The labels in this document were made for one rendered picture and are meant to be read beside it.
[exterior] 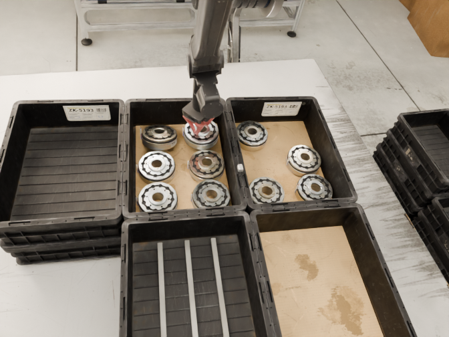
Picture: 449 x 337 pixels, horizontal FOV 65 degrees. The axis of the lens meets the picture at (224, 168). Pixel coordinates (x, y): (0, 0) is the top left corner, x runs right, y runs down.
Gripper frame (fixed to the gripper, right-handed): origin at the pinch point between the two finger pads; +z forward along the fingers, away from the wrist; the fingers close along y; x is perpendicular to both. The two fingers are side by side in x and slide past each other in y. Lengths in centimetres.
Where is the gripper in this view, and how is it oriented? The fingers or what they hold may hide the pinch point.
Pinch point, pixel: (200, 127)
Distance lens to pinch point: 105.5
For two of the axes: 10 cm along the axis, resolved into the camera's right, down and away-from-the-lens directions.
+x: -7.9, -5.4, 2.8
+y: 6.0, -6.2, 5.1
